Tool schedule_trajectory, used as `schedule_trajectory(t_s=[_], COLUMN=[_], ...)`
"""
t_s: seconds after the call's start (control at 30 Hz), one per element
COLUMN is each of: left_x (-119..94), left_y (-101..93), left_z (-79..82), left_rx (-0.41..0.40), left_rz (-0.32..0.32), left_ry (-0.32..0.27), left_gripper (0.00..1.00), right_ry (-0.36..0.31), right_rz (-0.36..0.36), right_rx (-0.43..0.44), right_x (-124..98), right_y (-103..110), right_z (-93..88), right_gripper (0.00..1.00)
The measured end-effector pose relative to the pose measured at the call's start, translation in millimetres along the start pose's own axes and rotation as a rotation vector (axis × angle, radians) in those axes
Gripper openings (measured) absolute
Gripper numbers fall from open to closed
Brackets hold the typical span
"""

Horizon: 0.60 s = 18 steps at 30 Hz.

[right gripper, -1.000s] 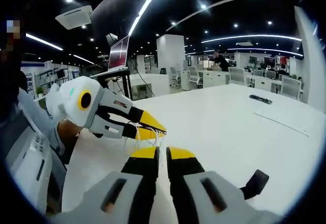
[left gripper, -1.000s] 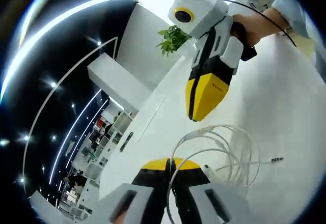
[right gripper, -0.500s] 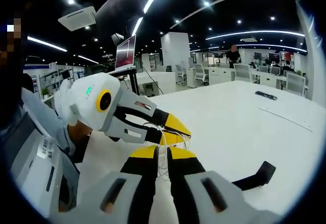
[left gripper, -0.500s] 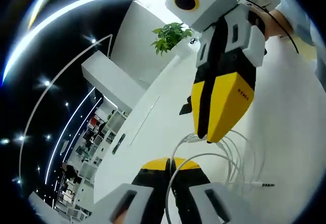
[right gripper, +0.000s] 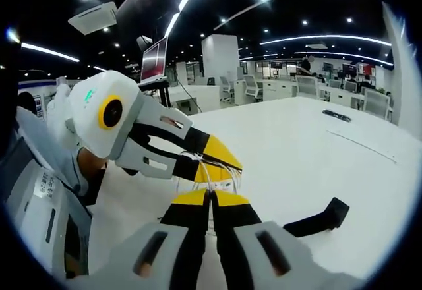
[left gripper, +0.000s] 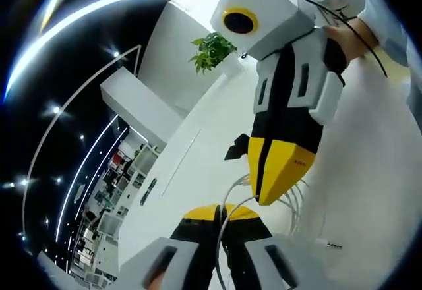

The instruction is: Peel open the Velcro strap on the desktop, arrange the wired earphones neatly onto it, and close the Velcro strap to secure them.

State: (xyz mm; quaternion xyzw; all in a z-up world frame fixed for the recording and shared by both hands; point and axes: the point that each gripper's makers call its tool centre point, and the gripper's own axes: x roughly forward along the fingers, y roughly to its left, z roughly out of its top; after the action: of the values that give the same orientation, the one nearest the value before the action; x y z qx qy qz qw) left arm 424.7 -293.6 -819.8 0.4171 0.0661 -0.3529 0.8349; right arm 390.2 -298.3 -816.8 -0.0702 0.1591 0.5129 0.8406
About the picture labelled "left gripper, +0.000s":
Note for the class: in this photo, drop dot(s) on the thin white ceiling rail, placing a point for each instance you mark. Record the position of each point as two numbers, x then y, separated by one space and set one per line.
43 141

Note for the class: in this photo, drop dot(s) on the black remote-like object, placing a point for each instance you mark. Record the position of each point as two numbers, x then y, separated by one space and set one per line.
147 192

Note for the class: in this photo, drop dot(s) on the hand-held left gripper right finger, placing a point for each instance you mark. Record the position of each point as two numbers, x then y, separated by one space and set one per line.
260 263

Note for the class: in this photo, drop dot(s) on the straight ceiling light strip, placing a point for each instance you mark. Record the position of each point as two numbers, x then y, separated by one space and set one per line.
74 179

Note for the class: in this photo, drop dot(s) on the green potted plant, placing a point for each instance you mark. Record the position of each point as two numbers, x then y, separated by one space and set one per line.
211 47

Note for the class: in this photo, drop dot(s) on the black clip object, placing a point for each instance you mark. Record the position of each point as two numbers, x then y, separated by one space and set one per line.
235 150

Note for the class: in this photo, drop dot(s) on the person's right hand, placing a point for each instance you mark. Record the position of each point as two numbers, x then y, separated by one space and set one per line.
356 39

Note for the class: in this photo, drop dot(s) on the small black object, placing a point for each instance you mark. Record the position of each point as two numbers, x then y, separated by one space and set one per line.
243 55

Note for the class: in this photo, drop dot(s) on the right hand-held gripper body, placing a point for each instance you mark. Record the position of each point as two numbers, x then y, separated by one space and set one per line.
273 10

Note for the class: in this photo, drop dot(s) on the group of ceiling spotlights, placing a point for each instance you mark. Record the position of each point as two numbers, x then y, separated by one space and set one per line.
56 109

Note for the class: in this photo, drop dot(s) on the red wall panel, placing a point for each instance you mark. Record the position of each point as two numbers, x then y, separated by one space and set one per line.
118 159

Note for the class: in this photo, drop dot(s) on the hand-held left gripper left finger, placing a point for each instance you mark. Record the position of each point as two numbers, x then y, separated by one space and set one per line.
184 263

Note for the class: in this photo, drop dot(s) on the white desktop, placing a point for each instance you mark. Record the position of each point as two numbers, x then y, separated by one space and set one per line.
214 112

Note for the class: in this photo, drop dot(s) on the row of white office desks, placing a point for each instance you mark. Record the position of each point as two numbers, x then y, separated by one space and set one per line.
108 227

